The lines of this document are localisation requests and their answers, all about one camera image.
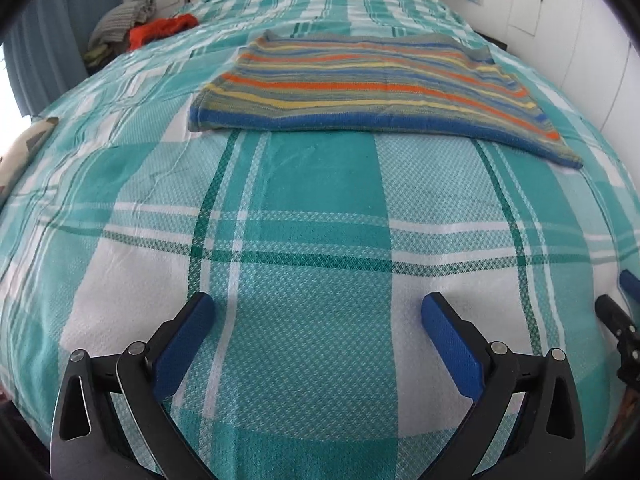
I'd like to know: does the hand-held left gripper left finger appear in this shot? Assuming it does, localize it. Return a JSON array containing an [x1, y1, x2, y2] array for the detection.
[[50, 291, 216, 480]]

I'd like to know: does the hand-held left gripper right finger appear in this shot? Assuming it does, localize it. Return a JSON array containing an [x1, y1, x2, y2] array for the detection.
[[421, 292, 587, 480]]

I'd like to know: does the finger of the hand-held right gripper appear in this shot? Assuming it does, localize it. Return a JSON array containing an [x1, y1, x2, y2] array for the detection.
[[619, 269, 640, 307], [595, 294, 640, 388]]

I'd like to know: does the striped knit sweater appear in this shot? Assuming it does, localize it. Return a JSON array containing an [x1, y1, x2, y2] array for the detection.
[[187, 30, 585, 170]]

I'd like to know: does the teal plaid blanket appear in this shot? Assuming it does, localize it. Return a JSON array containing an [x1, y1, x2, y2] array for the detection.
[[0, 0, 640, 480]]

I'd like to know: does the patterned beige cloth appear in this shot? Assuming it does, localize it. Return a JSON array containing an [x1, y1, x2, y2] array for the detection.
[[0, 117, 60, 203]]

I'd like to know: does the white wardrobe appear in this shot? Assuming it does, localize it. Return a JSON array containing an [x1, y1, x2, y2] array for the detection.
[[507, 0, 633, 133]]

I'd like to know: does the green garment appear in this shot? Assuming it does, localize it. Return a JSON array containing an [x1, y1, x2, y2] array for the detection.
[[82, 44, 112, 67]]

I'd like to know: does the orange garment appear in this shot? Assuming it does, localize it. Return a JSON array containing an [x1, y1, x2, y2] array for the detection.
[[126, 14, 199, 52]]

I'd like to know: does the grey striped garment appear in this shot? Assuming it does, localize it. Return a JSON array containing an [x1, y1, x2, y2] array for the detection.
[[90, 0, 159, 50]]

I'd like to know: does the teal curtain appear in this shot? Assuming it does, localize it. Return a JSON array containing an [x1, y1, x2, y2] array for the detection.
[[0, 0, 124, 117]]

